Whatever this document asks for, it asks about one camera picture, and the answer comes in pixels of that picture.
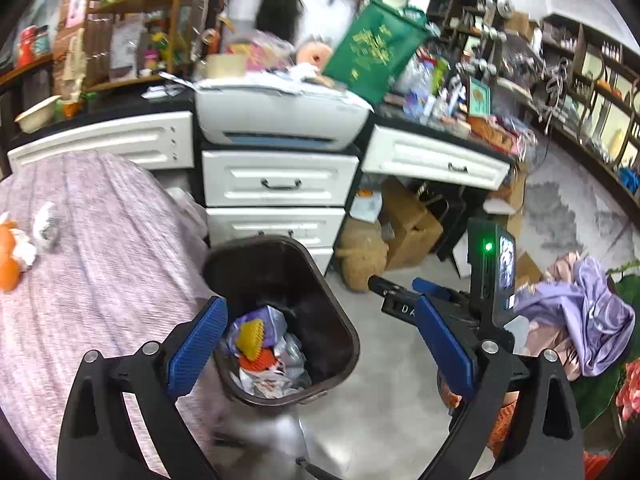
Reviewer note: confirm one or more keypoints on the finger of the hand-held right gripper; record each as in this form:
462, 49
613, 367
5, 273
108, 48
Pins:
395, 287
400, 306

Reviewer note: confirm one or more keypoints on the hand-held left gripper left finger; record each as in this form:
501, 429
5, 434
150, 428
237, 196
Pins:
197, 345

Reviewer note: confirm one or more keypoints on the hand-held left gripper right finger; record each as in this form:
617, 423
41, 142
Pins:
445, 347

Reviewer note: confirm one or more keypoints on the yellow ridged plastic piece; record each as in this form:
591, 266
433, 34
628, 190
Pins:
250, 337

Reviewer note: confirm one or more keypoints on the purple foil wrapper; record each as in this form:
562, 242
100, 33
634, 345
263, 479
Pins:
267, 317

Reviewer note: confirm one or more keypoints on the brown plastic trash bin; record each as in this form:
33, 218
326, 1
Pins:
320, 320

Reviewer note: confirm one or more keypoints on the white paper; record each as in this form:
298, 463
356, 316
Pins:
280, 377

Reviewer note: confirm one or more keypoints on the small cardboard box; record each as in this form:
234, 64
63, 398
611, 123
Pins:
525, 267

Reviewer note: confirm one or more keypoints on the open cardboard box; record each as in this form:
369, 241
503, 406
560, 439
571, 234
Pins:
410, 225

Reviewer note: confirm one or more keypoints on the small white cabinet drawer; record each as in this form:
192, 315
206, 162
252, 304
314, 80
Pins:
322, 259

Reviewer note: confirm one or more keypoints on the white plastic mailer bag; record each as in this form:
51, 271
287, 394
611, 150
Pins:
366, 206

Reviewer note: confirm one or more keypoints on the orange patterned cloth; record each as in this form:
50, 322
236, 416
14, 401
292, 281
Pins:
500, 420

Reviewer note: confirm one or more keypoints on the lilac satin cloth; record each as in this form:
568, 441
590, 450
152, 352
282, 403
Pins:
575, 315

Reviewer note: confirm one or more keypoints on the purple knitted blanket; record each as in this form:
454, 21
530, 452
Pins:
100, 280

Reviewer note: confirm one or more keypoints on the wide white desk drawer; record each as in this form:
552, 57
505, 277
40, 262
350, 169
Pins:
435, 157

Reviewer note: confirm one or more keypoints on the medium white cabinet drawer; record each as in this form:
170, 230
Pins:
280, 227

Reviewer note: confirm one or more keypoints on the large white cabinet drawer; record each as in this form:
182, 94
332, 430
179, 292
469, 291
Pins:
280, 177

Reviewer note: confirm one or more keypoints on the crumpled white tissue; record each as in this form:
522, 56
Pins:
46, 227

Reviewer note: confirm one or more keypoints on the orange white plush toy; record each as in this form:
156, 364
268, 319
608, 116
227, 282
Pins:
12, 255

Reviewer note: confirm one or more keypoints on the white printer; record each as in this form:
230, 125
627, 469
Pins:
280, 112

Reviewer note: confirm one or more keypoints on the white desk drawer three knobs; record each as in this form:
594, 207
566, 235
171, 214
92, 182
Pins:
110, 140

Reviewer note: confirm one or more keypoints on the green tote bag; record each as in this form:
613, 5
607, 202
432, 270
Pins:
375, 50

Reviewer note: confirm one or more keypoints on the beige plastic basin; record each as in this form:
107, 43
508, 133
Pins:
36, 116

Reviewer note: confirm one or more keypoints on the black wig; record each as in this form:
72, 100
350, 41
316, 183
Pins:
277, 5

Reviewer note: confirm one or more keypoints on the wooden desktop shelf rack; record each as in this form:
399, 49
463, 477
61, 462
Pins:
135, 35

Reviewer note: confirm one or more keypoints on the red canister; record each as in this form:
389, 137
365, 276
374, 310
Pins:
27, 45

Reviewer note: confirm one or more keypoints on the teal picture frame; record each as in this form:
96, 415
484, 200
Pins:
480, 97

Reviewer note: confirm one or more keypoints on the dark wooden wall shelf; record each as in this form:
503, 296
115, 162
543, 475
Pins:
595, 85

